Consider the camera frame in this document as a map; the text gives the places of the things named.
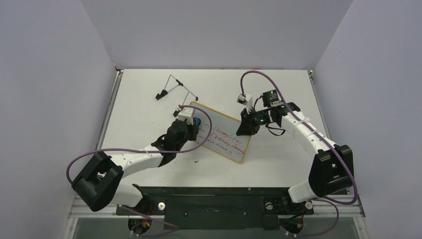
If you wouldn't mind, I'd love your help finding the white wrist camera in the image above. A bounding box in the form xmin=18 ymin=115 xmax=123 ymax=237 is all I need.
xmin=236 ymin=94 xmax=253 ymax=114
xmin=177 ymin=106 xmax=195 ymax=125

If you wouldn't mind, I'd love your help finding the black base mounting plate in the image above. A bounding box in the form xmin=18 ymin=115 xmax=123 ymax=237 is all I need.
xmin=116 ymin=186 xmax=314 ymax=230

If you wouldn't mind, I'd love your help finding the yellow framed whiteboard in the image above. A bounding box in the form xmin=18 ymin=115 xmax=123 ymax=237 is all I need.
xmin=190 ymin=101 xmax=251 ymax=163

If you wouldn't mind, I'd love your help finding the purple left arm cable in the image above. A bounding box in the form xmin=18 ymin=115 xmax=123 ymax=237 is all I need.
xmin=66 ymin=105 xmax=213 ymax=237

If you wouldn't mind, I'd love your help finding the aluminium extrusion rail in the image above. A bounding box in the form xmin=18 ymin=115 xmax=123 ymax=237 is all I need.
xmin=67 ymin=194 xmax=365 ymax=220

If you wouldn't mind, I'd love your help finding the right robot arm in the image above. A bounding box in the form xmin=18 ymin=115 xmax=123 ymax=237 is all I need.
xmin=236 ymin=90 xmax=353 ymax=213

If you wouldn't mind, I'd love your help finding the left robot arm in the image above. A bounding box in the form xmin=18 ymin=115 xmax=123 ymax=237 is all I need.
xmin=71 ymin=118 xmax=201 ymax=214

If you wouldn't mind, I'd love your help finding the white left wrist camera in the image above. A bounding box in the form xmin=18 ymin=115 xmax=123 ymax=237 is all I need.
xmin=177 ymin=106 xmax=195 ymax=125

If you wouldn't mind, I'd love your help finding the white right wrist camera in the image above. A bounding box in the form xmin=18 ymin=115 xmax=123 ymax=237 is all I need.
xmin=236 ymin=94 xmax=253 ymax=114

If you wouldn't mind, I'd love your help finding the black wire easel stand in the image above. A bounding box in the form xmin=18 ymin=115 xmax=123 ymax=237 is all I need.
xmin=155 ymin=74 xmax=199 ymax=118

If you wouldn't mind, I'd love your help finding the blue whiteboard eraser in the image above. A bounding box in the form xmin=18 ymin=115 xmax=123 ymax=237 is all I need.
xmin=193 ymin=117 xmax=201 ymax=128

